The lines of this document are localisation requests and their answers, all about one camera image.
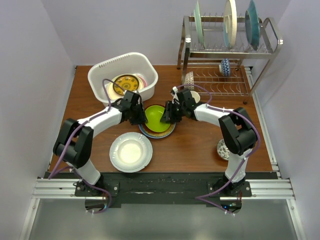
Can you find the blue zigzag cup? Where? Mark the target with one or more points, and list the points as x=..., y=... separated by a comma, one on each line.
x=225, y=68

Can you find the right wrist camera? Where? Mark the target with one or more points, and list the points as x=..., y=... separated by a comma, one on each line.
x=174, y=92

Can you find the dark green mug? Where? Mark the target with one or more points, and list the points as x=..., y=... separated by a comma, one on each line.
x=195, y=95

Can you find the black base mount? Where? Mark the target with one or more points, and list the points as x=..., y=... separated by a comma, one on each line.
x=180, y=188

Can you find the red fluted plate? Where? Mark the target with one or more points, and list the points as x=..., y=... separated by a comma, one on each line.
x=172, y=128

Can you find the blue rimmed yellow plate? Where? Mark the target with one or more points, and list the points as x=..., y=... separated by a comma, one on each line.
x=155, y=137

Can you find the black white floral bowl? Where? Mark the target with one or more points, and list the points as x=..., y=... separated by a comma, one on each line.
x=222, y=150

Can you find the yellow patterned plate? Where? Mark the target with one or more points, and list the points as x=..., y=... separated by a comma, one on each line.
x=125, y=82

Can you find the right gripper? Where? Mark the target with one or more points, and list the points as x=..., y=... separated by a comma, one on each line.
x=168, y=115

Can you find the cream speckled plate in rack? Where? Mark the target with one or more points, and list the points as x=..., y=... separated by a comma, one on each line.
x=230, y=23

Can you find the pink plate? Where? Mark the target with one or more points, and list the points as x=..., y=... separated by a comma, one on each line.
x=143, y=81

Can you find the patterned bowl in rack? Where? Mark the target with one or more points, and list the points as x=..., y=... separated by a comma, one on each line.
x=189, y=81

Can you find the teal plate in rack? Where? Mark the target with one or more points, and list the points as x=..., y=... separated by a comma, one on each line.
x=252, y=26

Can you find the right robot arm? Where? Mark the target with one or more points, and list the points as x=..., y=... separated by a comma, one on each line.
x=239, y=133

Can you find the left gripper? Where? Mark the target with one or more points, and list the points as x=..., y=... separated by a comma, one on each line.
x=142, y=118

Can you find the lime green plate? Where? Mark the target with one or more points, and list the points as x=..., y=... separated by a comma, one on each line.
x=154, y=114

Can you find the beige plate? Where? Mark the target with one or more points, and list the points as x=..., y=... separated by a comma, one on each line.
x=113, y=95

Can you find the white scalloped plate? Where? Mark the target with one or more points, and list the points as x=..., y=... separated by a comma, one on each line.
x=131, y=152

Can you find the steel dish rack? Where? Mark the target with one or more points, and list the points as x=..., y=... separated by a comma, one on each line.
x=248, y=66

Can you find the white plastic bin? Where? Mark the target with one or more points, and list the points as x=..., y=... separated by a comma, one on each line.
x=133, y=63

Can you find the mint green plate in rack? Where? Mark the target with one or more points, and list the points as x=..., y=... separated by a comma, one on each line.
x=198, y=25

